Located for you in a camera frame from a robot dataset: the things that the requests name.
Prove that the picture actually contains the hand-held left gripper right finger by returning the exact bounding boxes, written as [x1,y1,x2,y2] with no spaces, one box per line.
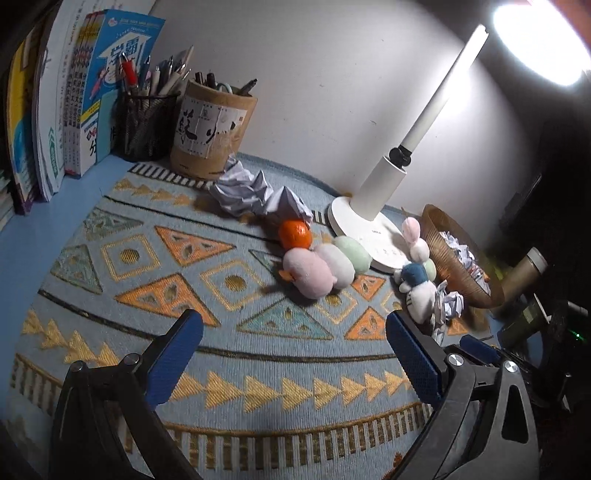
[385,310,541,480]

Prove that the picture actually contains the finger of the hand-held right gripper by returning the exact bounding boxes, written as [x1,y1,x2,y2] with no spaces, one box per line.
[459,336,509,365]

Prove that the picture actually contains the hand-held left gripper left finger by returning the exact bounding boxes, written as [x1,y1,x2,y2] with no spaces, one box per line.
[48,308,205,480]

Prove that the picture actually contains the woven brown basket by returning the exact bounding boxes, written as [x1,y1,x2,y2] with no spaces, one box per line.
[421,204,506,309]

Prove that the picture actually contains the dark green bottle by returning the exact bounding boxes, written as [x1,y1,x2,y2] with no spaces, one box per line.
[501,295,552,347]

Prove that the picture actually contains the patterned woven table mat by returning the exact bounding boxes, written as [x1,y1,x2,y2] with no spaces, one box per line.
[9,152,499,480]

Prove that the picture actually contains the white plush rabbit blue outfit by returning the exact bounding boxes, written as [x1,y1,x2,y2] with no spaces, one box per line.
[393,261,439,324]

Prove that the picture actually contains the beige thermos cup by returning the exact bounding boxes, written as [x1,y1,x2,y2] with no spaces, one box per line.
[492,247,549,319]

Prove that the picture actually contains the small pastel plush skewer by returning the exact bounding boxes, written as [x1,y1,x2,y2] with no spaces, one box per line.
[399,210,438,280]

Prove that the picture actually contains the large pastel plush dango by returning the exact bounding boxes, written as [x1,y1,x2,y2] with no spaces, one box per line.
[277,235,372,301]

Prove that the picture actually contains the orange tangerine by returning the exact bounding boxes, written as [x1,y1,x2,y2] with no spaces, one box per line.
[278,220,314,250]

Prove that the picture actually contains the white desk lamp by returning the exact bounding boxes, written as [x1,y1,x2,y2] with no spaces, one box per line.
[327,0,591,273]

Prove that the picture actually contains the bamboo pen holder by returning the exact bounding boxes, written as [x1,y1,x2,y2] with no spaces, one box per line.
[170,79,258,182]

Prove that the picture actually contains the black mesh pen holder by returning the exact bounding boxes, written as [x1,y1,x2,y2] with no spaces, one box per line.
[115,90,182,162]

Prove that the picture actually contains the stack of flat books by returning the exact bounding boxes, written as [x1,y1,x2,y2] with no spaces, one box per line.
[0,171,17,232]

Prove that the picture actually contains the small teal book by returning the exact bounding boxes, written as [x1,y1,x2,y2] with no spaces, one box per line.
[95,92,122,162]

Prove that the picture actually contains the white paper booklets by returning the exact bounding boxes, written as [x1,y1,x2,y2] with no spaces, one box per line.
[34,0,88,204]

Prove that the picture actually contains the yellow and purple book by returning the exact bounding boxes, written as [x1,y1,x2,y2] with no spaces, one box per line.
[7,28,42,215]

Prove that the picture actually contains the bunch of dark markers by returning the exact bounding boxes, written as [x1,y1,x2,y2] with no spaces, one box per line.
[193,71,258,97]

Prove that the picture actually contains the set of patterned-spine workbooks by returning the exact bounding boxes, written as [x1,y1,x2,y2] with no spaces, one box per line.
[60,11,107,176]

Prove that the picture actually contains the bunch of pens and pencils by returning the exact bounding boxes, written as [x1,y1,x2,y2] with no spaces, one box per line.
[117,45,195,97]

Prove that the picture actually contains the blue cartoon workbook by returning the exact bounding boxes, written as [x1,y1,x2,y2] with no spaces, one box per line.
[78,9,166,178]

